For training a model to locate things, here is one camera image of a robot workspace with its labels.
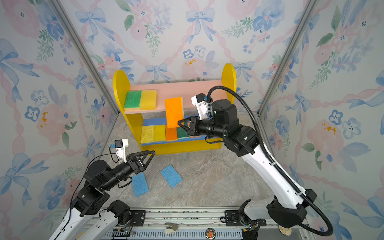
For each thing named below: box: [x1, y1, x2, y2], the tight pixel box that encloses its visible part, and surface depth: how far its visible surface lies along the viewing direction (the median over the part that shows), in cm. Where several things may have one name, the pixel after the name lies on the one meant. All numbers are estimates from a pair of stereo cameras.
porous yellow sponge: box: [140, 125, 155, 144], surface depth 90 cm
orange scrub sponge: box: [165, 125, 178, 142], surface depth 89 cm
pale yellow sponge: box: [164, 97, 184, 128], surface depth 58 cm
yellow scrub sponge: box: [153, 124, 166, 142], surface depth 90 cm
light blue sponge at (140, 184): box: [132, 172, 149, 197], surface depth 84 cm
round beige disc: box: [278, 225, 292, 237], surface depth 72 cm
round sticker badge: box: [205, 227, 216, 240], surface depth 71 cm
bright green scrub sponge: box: [124, 90, 142, 109], surface depth 69 cm
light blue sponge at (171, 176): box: [160, 164, 183, 188], surface depth 88 cm
